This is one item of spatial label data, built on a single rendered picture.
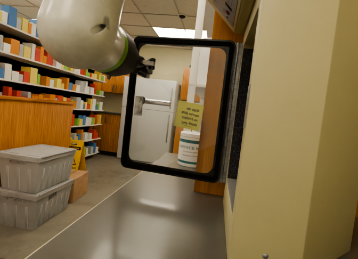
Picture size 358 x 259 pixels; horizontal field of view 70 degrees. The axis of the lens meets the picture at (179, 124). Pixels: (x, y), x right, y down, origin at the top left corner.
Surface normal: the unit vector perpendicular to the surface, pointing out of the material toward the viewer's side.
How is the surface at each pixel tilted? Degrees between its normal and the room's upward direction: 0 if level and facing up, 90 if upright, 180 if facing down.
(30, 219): 95
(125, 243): 0
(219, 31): 90
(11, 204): 95
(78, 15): 88
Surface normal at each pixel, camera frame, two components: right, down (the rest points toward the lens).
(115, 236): 0.11, -0.99
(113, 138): -0.14, 0.04
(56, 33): -0.17, 0.40
